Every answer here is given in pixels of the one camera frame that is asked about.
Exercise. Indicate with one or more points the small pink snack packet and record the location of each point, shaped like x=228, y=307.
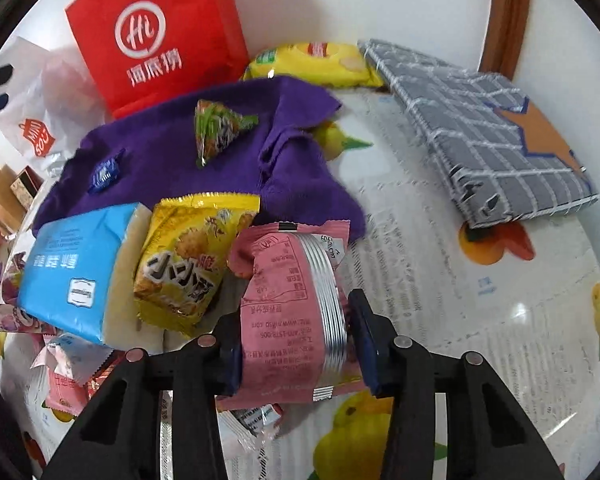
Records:
x=65, y=395

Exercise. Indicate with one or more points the patterned cardboard box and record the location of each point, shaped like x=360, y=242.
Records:
x=26, y=187

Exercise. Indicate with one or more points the pink printed flat packet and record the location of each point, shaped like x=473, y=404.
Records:
x=15, y=320

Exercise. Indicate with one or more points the red paper bag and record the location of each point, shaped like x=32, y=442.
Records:
x=155, y=35

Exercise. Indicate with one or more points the green triangular snack packet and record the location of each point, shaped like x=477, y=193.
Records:
x=217, y=127

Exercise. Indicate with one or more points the purple cloth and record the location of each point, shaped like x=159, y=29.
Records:
x=155, y=160

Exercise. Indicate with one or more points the printed pillow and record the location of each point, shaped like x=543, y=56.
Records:
x=0, y=270

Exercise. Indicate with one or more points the yellow chips bag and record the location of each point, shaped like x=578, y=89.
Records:
x=305, y=62

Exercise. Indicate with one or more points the blue wrapped candy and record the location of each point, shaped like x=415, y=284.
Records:
x=102, y=175

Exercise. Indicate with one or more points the grey checked box with star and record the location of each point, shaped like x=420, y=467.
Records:
x=470, y=125

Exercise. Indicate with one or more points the brown wooden frame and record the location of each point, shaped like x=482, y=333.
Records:
x=505, y=10

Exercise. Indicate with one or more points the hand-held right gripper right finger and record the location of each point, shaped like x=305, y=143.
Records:
x=366, y=342

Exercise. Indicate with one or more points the white plastic bag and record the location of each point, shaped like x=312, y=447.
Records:
x=35, y=105

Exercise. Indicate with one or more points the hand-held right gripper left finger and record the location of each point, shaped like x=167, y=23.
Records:
x=228, y=360

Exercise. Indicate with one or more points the red gold snack packet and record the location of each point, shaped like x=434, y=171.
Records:
x=107, y=375

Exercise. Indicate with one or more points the white pink snack packet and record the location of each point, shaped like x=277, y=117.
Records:
x=72, y=355

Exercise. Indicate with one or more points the yellow crisp snack packet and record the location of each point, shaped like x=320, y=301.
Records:
x=180, y=265

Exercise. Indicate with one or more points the blue tissue pack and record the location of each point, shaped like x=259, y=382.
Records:
x=70, y=270

